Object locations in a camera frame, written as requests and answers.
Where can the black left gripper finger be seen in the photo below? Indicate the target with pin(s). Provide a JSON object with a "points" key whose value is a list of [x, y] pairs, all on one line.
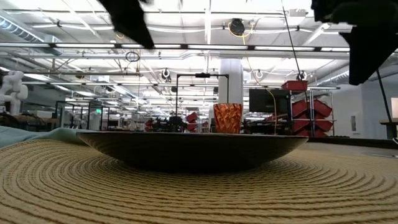
{"points": [[121, 18], [138, 18]]}

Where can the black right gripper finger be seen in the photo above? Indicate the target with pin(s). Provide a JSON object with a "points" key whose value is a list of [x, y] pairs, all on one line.
{"points": [[367, 56]]}

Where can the orange drinking glass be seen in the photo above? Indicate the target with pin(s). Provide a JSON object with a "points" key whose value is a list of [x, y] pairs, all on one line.
{"points": [[228, 118]]}

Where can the patterned ceramic plate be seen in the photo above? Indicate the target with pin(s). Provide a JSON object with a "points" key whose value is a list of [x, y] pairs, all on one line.
{"points": [[192, 152]]}

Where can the light blue cloth napkin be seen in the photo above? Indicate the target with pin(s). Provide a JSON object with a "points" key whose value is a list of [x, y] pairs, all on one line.
{"points": [[31, 135]]}

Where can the round woven straw placemat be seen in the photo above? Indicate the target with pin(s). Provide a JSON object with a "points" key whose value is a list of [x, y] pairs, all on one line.
{"points": [[199, 199]]}

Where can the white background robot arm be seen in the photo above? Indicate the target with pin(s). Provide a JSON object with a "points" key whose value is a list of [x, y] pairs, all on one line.
{"points": [[14, 90]]}

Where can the black slanted pole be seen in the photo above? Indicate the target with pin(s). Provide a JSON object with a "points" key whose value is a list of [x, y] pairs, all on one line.
{"points": [[384, 96]]}

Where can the round ceiling fixture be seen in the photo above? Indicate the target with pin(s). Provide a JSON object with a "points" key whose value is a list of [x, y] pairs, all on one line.
{"points": [[165, 74]]}

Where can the tilted red storage bin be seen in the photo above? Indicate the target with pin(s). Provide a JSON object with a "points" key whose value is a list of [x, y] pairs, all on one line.
{"points": [[299, 107], [323, 124], [321, 108], [300, 124]]}

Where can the metal storage rack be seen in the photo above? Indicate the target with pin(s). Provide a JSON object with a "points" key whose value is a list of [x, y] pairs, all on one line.
{"points": [[311, 105]]}

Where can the dark background desk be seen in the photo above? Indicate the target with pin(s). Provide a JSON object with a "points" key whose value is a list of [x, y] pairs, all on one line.
{"points": [[392, 129]]}

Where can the flat red storage bin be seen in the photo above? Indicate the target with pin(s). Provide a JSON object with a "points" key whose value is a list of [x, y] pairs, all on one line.
{"points": [[294, 85]]}

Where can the long ceiling light bar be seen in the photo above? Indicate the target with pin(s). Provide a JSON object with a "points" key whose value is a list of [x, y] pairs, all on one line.
{"points": [[217, 47]]}

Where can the dark background machinery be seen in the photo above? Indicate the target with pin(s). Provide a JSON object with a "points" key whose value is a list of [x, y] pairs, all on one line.
{"points": [[169, 123]]}

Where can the white building column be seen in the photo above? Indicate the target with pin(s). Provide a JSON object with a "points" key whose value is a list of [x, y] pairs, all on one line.
{"points": [[231, 81]]}

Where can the small red background bin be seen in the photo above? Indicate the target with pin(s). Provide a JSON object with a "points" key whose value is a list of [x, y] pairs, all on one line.
{"points": [[191, 117]]}

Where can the black monitor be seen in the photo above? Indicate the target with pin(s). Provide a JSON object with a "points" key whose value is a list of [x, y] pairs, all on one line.
{"points": [[259, 101]]}

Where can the dark background workbench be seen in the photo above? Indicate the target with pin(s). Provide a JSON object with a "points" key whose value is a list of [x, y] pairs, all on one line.
{"points": [[258, 126]]}

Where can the wooden background desk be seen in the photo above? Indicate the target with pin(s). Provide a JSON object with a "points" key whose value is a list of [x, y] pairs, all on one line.
{"points": [[31, 119]]}

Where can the gray ventilation duct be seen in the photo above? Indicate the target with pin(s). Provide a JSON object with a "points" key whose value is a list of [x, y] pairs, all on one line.
{"points": [[18, 31], [332, 76]]}

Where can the white wall box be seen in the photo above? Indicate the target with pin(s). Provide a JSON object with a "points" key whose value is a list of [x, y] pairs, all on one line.
{"points": [[357, 121]]}

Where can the black cell frame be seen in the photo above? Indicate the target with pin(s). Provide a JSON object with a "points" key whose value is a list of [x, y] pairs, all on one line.
{"points": [[56, 116]]}

